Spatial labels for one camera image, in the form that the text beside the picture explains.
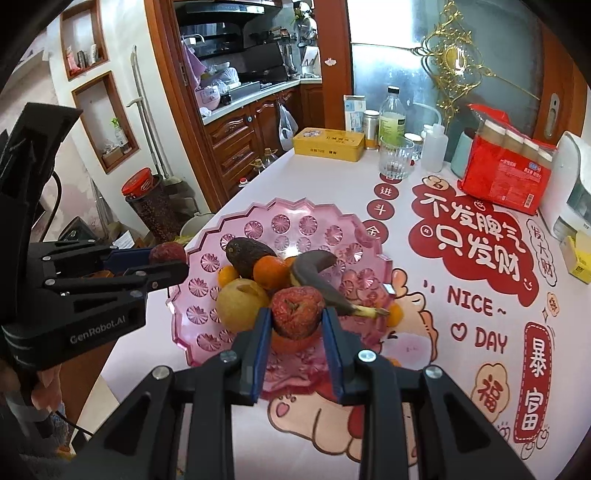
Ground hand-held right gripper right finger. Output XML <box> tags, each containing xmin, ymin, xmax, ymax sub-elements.
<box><xmin>322</xmin><ymin>307</ymin><xmax>539</xmax><ymax>480</ymax></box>

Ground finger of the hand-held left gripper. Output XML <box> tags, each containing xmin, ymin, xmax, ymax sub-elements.
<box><xmin>44</xmin><ymin>260</ymin><xmax>191</xmax><ymax>299</ymax></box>
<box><xmin>100</xmin><ymin>248</ymin><xmax>153</xmax><ymax>274</ymax></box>

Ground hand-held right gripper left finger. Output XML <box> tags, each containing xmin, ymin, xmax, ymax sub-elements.
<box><xmin>69</xmin><ymin>307</ymin><xmax>273</xmax><ymax>480</ymax></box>

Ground dark red passion fruit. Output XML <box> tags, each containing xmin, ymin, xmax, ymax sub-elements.
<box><xmin>148</xmin><ymin>242</ymin><xmax>188</xmax><ymax>266</ymax></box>

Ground yellow-brown pear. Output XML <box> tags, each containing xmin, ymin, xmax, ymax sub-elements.
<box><xmin>216</xmin><ymin>278</ymin><xmax>271</xmax><ymax>333</ymax></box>

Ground wrinkled red fruit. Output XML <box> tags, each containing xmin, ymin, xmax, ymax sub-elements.
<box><xmin>270</xmin><ymin>286</ymin><xmax>325</xmax><ymax>341</ymax></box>

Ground pink plastic fruit plate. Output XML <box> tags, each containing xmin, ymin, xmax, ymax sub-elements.
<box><xmin>167</xmin><ymin>198</ymin><xmax>394</xmax><ymax>401</ymax></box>

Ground person's left forearm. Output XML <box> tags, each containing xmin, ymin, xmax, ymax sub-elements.
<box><xmin>0</xmin><ymin>369</ymin><xmax>79</xmax><ymax>480</ymax></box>

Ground person's left hand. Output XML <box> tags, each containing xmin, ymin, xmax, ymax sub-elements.
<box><xmin>31</xmin><ymin>364</ymin><xmax>64</xmax><ymax>412</ymax></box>

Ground red-lid jar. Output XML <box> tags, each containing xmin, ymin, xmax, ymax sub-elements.
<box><xmin>121</xmin><ymin>167</ymin><xmax>185</xmax><ymax>243</ymax></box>

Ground white pot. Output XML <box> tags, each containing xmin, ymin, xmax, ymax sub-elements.
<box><xmin>180</xmin><ymin>212</ymin><xmax>215</xmax><ymax>238</ymax></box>

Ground dark avocado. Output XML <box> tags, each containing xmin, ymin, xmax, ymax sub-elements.
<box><xmin>225</xmin><ymin>237</ymin><xmax>278</xmax><ymax>280</ymax></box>

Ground overripe banana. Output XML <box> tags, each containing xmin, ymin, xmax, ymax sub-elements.
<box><xmin>288</xmin><ymin>250</ymin><xmax>391</xmax><ymax>319</ymax></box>

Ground white mop pole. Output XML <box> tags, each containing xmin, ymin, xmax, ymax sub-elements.
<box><xmin>130</xmin><ymin>46</ymin><xmax>169</xmax><ymax>178</ymax></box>

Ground wooden kitchen cabinet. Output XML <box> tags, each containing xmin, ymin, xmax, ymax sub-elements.
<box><xmin>203</xmin><ymin>85</ymin><xmax>305</xmax><ymax>208</ymax></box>

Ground clear plastic bag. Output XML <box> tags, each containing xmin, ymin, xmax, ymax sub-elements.
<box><xmin>277</xmin><ymin>104</ymin><xmax>298</xmax><ymax>151</ymax></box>

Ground clear drinking glass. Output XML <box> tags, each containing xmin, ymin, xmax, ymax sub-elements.
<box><xmin>379</xmin><ymin>136</ymin><xmax>415</xmax><ymax>181</ymax></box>
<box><xmin>404</xmin><ymin>132</ymin><xmax>424</xmax><ymax>162</ymax></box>

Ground yellow tin box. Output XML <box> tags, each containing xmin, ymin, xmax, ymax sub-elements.
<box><xmin>292</xmin><ymin>128</ymin><xmax>365</xmax><ymax>162</ymax></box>

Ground white squeeze bottle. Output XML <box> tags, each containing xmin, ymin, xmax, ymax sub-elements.
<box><xmin>409</xmin><ymin>104</ymin><xmax>450</xmax><ymax>172</ymax></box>

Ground metal can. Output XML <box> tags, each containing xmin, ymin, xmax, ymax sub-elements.
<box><xmin>363</xmin><ymin>110</ymin><xmax>380</xmax><ymax>149</ymax></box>

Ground pale green container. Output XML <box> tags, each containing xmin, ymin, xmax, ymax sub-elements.
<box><xmin>450</xmin><ymin>129</ymin><xmax>476</xmax><ymax>178</ymax></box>

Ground green-label plastic bottle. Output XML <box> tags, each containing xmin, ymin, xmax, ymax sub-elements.
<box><xmin>379</xmin><ymin>86</ymin><xmax>407</xmax><ymax>148</ymax></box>

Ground blue and white carton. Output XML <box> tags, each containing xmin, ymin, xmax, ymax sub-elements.
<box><xmin>343</xmin><ymin>95</ymin><xmax>367</xmax><ymax>134</ymax></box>

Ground range hood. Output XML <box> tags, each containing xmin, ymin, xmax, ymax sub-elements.
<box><xmin>174</xmin><ymin>0</ymin><xmax>265</xmax><ymax>28</ymax></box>

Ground small yellow box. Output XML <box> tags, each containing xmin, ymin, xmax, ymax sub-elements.
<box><xmin>560</xmin><ymin>233</ymin><xmax>591</xmax><ymax>283</ymax></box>

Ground white countertop appliance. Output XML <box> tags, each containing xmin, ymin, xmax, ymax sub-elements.
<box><xmin>538</xmin><ymin>130</ymin><xmax>591</xmax><ymax>243</ymax></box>

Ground gold door ornament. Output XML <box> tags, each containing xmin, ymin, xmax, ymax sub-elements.
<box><xmin>418</xmin><ymin>0</ymin><xmax>541</xmax><ymax>123</ymax></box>

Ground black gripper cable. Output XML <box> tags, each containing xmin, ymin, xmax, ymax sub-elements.
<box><xmin>32</xmin><ymin>171</ymin><xmax>63</xmax><ymax>243</ymax></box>

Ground metal door handle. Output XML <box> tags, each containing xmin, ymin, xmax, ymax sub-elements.
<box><xmin>544</xmin><ymin>93</ymin><xmax>560</xmax><ymax>138</ymax></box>

